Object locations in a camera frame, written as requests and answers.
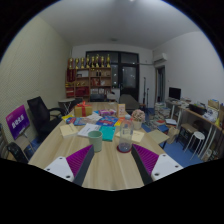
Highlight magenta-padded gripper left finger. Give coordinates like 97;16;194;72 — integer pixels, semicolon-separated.
43;144;96;187

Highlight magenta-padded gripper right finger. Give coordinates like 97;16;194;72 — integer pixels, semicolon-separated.
130;143;184;186

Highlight clear plastic water bottle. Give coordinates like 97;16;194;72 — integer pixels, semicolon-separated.
118;114;134;153

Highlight small light wooden table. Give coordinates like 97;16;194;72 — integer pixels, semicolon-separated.
147;129;170;145

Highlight yellow paper envelope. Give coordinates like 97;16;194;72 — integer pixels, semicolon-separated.
115;129;146;144

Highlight dark wooden stool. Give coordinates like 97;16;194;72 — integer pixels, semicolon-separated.
176;123;198;148

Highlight pale green cup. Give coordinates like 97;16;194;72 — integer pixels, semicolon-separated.
87;130;104;153

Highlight white round stool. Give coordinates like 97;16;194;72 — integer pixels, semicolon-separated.
184;130;206;158

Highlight white printed paper sheet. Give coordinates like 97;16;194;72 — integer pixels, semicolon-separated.
77;122;102;139

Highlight chair with striped back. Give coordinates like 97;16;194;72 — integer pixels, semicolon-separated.
0;123;29;164

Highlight stack of books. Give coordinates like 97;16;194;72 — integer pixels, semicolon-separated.
153;101;172;121

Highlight black office chair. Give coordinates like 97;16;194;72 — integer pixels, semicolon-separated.
26;95;66;143

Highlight pink flowers in white pot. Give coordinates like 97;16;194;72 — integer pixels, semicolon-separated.
131;108;147;131

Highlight teal notebook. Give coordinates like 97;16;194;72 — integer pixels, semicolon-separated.
98;125;117;142

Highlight yellow gift box red ribbon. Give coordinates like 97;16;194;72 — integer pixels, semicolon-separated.
74;101;93;118

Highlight cluttered wooden side desk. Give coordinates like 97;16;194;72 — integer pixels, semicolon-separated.
174;98;224;161

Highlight purple sign board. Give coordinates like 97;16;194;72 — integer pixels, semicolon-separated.
5;104;31;141

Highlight blue printed book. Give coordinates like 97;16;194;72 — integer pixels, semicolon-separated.
95;115;119;127

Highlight small round table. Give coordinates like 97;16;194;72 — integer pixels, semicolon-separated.
58;98;76;116

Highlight pink box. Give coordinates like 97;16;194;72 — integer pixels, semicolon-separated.
98;108;117;117

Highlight small standing picture card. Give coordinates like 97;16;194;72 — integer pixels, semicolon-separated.
116;103;127;118

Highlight black computer monitor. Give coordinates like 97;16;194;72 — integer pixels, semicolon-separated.
168;86;182;101

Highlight black tripod stand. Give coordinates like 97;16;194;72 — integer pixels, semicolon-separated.
142;77;151;111

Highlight grey upholstered chair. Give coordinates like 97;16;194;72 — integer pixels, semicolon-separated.
118;93;141;113

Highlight wooden shelf unit with trophies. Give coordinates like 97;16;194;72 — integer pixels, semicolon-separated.
64;54;113;99

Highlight dark glass double door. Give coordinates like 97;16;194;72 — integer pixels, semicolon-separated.
85;50;140;102

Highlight white wall air conditioner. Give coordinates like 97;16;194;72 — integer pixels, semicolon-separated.
153;52;168;63

